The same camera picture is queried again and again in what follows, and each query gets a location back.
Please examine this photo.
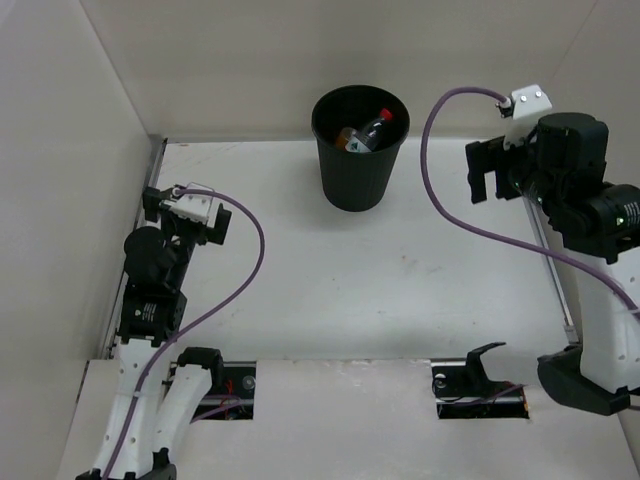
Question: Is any red label clear bottle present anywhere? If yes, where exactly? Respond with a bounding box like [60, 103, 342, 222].
[344, 108, 393, 153]

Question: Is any small orange juice bottle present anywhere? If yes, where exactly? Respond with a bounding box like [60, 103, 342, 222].
[334, 127, 356, 150]

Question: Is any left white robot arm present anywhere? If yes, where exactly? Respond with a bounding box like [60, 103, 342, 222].
[80, 183, 232, 479]

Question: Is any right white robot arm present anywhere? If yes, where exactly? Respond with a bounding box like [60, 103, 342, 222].
[465, 112, 639, 416]

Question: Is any black plastic waste bin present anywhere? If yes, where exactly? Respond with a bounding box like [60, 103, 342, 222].
[311, 85, 410, 212]

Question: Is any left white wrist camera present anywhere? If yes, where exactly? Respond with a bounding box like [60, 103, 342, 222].
[160, 182, 215, 226]

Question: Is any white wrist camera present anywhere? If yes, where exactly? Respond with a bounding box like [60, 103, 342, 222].
[497, 84, 553, 151]
[160, 182, 215, 226]

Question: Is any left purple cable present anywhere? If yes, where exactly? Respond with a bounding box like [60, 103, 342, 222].
[99, 185, 266, 480]

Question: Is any left aluminium frame rail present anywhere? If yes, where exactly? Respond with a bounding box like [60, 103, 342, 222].
[96, 134, 167, 360]

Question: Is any aluminium frame rail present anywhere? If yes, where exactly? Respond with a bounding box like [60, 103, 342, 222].
[96, 134, 167, 360]
[524, 199, 582, 345]

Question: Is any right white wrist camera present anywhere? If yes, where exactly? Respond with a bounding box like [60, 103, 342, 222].
[497, 84, 553, 151]

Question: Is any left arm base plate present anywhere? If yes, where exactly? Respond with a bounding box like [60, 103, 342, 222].
[194, 362, 257, 421]

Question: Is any right aluminium frame rail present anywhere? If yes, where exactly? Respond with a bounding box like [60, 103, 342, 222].
[524, 199, 582, 345]

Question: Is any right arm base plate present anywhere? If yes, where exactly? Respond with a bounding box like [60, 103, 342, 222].
[430, 342, 530, 420]

